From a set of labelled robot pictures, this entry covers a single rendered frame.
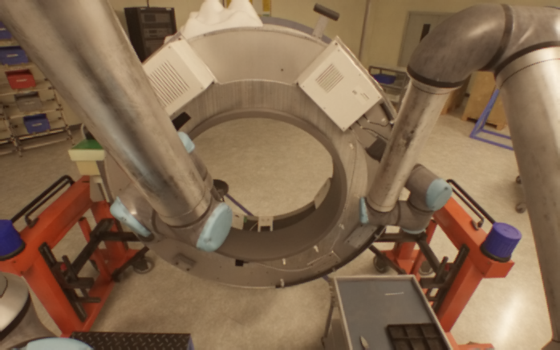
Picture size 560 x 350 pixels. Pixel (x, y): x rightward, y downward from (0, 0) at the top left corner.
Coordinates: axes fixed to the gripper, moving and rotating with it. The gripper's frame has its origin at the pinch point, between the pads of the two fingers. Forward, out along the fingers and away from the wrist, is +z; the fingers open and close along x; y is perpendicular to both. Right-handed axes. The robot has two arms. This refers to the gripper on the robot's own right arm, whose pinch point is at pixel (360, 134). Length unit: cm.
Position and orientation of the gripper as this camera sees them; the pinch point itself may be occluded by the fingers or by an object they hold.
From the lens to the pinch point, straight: 109.3
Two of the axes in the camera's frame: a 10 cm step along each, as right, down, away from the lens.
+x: 6.8, -7.2, -1.7
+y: 5.9, 3.9, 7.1
